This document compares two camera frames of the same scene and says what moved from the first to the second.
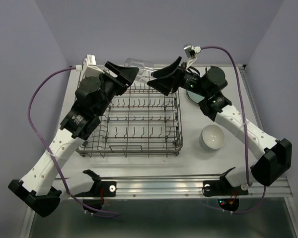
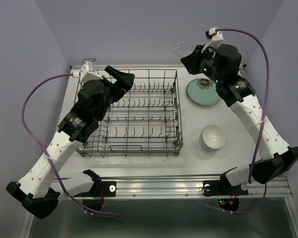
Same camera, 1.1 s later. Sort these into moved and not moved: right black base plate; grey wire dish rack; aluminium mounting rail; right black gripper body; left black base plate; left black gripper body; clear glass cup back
Moved: clear glass cup back; right black gripper body
Not moved: left black gripper body; left black base plate; right black base plate; aluminium mounting rail; grey wire dish rack
